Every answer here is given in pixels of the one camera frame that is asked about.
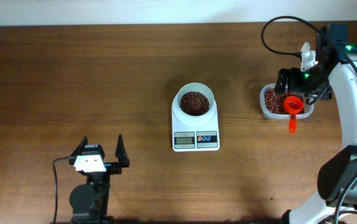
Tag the red measuring scoop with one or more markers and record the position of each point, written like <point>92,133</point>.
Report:
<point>293,106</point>

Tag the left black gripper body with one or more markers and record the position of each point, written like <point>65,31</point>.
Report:
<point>101,178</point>

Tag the red adzuki beans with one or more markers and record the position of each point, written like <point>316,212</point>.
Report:
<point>275,103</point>

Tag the clear plastic container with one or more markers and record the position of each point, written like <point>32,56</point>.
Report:
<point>305,113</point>

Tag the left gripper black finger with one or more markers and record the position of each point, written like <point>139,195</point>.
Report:
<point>79,149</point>
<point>121,153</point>

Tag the grey-white bowl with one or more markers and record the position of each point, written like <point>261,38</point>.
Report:
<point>194,120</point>

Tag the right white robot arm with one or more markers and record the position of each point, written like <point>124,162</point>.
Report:
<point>336,194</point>

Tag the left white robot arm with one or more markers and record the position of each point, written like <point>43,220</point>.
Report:
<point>89,201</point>

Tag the beans in bowl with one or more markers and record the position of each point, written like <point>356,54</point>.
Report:
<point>194,103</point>

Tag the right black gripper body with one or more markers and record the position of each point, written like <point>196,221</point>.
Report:
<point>308,82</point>

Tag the white kitchen scale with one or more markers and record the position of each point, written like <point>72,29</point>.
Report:
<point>194,133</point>

